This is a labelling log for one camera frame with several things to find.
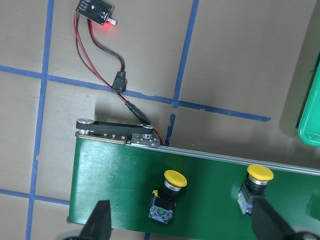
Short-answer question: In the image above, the yellow push button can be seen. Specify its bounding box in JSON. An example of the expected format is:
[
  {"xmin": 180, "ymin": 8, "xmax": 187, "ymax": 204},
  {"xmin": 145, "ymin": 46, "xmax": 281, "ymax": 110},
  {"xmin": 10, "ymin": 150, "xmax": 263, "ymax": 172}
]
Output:
[
  {"xmin": 148, "ymin": 169, "xmax": 188, "ymax": 224},
  {"xmin": 237, "ymin": 164, "xmax": 274, "ymax": 216}
]

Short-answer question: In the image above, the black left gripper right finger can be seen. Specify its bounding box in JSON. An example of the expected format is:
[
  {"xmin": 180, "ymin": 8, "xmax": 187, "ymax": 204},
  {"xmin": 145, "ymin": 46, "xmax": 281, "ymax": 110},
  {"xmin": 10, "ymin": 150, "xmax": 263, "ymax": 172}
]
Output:
[{"xmin": 251, "ymin": 198, "xmax": 302, "ymax": 240}]

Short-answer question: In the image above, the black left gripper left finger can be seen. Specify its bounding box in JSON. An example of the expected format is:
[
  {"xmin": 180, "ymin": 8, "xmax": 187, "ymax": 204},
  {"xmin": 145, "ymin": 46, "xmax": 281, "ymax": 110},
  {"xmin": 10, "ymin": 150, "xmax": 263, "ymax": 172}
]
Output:
[{"xmin": 79, "ymin": 200, "xmax": 112, "ymax": 240}]

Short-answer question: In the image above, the green plastic tray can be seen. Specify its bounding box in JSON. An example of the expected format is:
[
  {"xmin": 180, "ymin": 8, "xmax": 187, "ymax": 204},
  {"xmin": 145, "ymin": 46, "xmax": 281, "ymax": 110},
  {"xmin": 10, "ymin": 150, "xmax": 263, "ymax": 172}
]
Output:
[{"xmin": 298, "ymin": 55, "xmax": 320, "ymax": 148}]

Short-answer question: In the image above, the green conveyor belt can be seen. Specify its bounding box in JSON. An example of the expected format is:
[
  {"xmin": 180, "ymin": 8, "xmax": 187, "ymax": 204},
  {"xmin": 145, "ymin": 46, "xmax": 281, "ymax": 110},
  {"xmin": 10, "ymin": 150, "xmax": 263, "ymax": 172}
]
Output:
[{"xmin": 66, "ymin": 118, "xmax": 320, "ymax": 240}]

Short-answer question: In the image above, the small controller board red LED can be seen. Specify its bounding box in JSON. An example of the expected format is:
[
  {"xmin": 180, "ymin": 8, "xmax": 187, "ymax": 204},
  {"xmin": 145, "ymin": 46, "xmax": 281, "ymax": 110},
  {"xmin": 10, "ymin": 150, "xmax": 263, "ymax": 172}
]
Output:
[{"xmin": 75, "ymin": 0, "xmax": 118, "ymax": 26}]

